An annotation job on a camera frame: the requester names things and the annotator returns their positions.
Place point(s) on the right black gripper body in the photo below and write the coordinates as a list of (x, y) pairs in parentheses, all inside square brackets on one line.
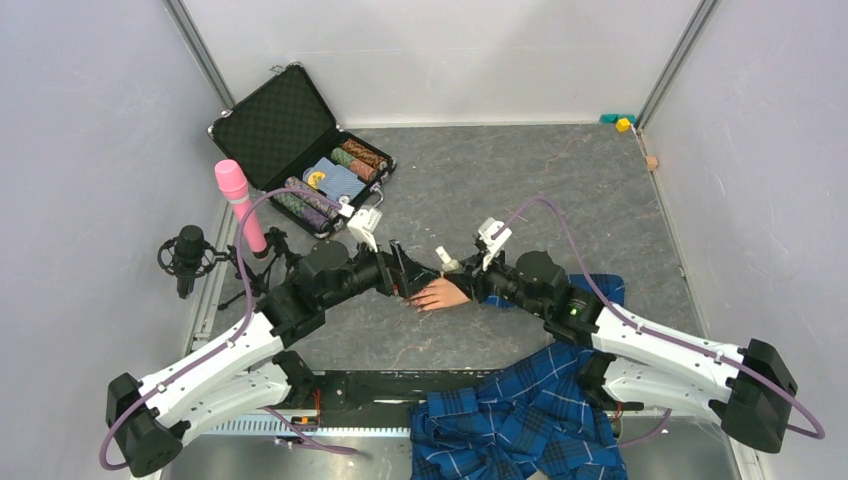
[(484, 283)]

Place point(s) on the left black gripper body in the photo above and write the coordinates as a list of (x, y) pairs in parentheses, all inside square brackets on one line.
[(393, 280)]

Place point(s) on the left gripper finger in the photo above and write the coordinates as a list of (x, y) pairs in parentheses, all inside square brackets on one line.
[(410, 284), (414, 271)]

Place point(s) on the nail polish bottle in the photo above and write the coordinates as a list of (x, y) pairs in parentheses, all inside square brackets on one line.
[(449, 264)]

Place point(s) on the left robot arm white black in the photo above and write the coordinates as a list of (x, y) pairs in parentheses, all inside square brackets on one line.
[(151, 419)]

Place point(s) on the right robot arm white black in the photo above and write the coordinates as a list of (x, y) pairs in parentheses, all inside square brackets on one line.
[(746, 391)]

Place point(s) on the mannequin hand with painted nails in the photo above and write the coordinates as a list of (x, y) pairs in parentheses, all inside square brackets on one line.
[(437, 295)]

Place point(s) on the black tripod stand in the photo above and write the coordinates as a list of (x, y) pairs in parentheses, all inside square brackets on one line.
[(259, 283)]

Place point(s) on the open black poker chip case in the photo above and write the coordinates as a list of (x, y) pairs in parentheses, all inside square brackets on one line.
[(287, 141)]

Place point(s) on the blue plaid shirt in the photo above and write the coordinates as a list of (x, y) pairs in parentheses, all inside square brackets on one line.
[(531, 417)]

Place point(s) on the pink microphone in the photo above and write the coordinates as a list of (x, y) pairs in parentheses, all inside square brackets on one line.
[(233, 184)]

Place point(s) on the black studio microphone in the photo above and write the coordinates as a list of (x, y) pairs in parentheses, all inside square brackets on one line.
[(187, 258)]

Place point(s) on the teal block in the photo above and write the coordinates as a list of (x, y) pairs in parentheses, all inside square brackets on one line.
[(613, 118)]

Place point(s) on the yellow cube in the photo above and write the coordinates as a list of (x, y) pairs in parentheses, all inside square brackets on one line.
[(623, 124)]

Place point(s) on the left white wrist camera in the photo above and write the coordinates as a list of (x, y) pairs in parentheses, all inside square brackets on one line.
[(362, 226)]

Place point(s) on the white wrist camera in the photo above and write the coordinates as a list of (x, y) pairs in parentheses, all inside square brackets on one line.
[(493, 234), (362, 226)]

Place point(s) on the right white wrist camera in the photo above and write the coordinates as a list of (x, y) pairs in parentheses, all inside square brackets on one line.
[(493, 234)]

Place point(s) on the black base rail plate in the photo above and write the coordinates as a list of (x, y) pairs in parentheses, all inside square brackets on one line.
[(372, 398)]

